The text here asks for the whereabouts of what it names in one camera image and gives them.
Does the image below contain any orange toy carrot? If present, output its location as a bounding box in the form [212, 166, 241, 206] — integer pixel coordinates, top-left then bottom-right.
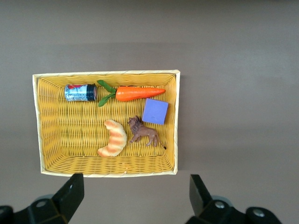
[97, 79, 166, 108]

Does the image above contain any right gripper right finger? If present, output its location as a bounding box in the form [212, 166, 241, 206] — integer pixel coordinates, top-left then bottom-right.
[185, 174, 249, 224]

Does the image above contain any purple foam cube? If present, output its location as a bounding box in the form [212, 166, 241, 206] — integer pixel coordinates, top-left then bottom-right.
[142, 98, 170, 126]

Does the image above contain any toy croissant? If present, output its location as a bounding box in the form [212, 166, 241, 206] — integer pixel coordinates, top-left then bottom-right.
[97, 119, 128, 158]

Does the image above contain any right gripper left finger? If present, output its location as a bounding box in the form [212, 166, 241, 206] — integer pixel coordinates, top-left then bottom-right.
[14, 173, 85, 224]

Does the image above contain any yellow wicker basket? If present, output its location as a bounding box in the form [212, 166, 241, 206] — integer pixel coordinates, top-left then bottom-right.
[32, 69, 181, 179]

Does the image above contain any small black-lidded can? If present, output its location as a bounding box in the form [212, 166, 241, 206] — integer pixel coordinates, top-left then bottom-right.
[64, 84, 98, 103]

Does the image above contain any brown toy lion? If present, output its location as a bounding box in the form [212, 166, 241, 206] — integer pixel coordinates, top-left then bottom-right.
[127, 115, 168, 150]

